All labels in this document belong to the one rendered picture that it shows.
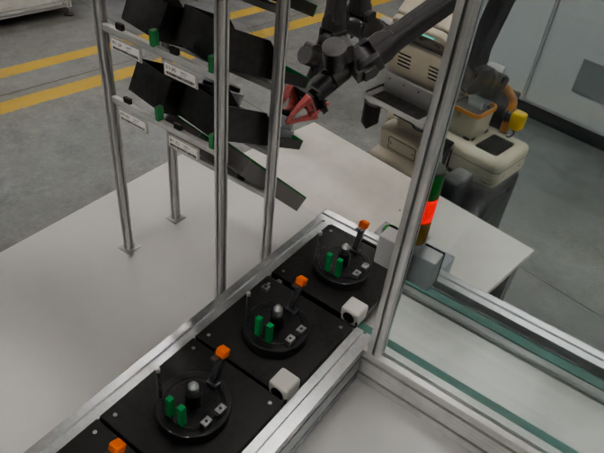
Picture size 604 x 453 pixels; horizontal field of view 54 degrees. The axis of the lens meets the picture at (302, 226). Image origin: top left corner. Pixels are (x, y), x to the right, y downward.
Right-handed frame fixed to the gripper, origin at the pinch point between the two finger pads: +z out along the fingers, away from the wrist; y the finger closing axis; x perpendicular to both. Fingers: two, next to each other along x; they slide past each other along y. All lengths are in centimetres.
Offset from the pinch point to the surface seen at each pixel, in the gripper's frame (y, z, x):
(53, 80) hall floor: -296, 22, 111
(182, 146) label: 4.0, 24.7, -14.4
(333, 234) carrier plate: 13.6, 5.8, 29.6
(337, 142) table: -34, -29, 56
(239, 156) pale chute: -7.6, 11.9, 8.1
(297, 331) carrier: 37, 31, 15
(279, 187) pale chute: 4.4, 9.9, 13.2
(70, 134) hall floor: -225, 37, 108
